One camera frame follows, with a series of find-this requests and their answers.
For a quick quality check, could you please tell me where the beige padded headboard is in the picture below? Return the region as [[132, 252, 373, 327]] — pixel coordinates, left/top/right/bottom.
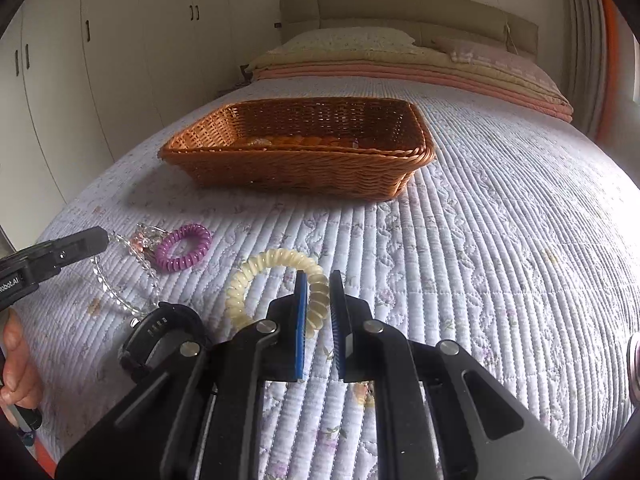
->
[[274, 0, 538, 58]]

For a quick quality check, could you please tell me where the pink pillow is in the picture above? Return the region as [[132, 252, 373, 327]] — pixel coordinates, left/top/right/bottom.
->
[[433, 37, 546, 79]]

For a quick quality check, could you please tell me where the cream spiral hair tie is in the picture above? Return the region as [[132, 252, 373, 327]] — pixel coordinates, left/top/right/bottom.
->
[[223, 248, 331, 338]]

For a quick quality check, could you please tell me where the clear crystal bead bracelet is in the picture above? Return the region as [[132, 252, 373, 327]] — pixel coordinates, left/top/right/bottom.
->
[[89, 224, 170, 319]]

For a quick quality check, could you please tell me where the white wardrobe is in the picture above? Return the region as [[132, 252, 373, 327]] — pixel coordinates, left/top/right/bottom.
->
[[1, 0, 240, 249]]

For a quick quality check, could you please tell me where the cream floral pillow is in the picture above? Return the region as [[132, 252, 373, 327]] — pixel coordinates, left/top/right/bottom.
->
[[269, 26, 414, 54]]

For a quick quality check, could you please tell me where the brown wicker basket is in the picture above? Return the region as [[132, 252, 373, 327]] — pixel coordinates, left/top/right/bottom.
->
[[158, 96, 435, 200]]

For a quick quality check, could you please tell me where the white quilted bedspread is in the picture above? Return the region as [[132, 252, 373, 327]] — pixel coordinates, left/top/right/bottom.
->
[[15, 77, 639, 479]]

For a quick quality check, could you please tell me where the person's left hand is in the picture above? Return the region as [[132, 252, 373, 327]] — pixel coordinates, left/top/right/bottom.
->
[[1, 308, 43, 413]]

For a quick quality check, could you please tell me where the grey striped curtain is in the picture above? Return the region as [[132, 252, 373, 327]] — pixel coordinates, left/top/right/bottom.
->
[[567, 0, 608, 141]]

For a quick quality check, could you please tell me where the black wrist watch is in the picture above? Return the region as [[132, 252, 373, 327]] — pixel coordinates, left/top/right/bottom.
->
[[118, 301, 213, 384]]

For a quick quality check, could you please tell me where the purple spiral hair tie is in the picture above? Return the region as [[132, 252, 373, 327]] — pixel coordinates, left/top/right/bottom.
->
[[153, 223, 214, 274]]

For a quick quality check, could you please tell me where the folded yellow pink blanket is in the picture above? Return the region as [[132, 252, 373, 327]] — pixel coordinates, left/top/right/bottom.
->
[[248, 47, 574, 122]]

